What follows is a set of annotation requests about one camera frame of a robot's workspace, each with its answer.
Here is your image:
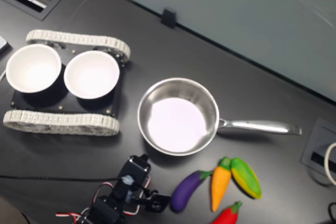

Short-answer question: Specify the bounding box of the steel pan with long handle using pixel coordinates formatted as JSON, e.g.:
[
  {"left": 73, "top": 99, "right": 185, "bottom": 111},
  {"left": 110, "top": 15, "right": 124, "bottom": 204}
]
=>
[{"left": 136, "top": 77, "right": 302, "bottom": 156}]

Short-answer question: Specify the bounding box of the yellow green toy corn cob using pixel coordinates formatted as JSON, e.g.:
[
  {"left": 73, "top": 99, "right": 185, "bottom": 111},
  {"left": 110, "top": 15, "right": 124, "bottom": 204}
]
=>
[{"left": 230, "top": 157, "right": 263, "bottom": 200}]

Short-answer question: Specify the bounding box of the frosted glass partition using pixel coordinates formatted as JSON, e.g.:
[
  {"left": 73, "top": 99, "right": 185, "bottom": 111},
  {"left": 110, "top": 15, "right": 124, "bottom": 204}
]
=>
[{"left": 128, "top": 0, "right": 336, "bottom": 103}]

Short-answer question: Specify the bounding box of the thick white cable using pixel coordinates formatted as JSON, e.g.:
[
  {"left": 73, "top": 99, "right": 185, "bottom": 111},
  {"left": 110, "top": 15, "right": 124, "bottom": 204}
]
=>
[{"left": 324, "top": 142, "right": 336, "bottom": 186}]

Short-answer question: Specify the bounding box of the black partition clamp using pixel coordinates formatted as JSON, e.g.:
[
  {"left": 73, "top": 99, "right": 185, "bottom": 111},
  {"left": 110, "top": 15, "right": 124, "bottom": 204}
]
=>
[{"left": 160, "top": 8, "right": 177, "bottom": 28}]

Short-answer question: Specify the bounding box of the red toy chilli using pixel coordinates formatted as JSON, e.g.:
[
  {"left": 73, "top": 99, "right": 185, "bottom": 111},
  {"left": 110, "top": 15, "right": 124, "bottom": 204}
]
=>
[{"left": 209, "top": 200, "right": 243, "bottom": 224}]

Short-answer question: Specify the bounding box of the small white-tracked vehicle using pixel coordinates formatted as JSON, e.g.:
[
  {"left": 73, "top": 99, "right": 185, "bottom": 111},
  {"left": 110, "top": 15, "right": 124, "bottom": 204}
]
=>
[{"left": 3, "top": 29, "right": 131, "bottom": 137}]

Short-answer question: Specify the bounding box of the purple toy aubergine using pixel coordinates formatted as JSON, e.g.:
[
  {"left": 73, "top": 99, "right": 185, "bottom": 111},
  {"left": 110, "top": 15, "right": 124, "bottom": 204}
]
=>
[{"left": 170, "top": 170, "right": 214, "bottom": 214}]

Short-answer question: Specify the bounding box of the orange toy carrot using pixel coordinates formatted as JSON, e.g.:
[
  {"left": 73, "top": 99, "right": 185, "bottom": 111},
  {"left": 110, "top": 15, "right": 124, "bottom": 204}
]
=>
[{"left": 211, "top": 157, "right": 232, "bottom": 212}]

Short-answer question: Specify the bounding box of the thin black cable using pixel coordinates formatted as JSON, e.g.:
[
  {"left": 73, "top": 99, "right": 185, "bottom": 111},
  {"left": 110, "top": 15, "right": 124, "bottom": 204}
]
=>
[{"left": 328, "top": 201, "right": 336, "bottom": 222}]

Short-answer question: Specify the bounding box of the white bowl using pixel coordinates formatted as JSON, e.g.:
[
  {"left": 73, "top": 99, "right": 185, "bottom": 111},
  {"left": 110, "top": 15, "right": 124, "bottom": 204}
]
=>
[
  {"left": 64, "top": 50, "right": 120, "bottom": 100},
  {"left": 5, "top": 44, "right": 62, "bottom": 94}
]

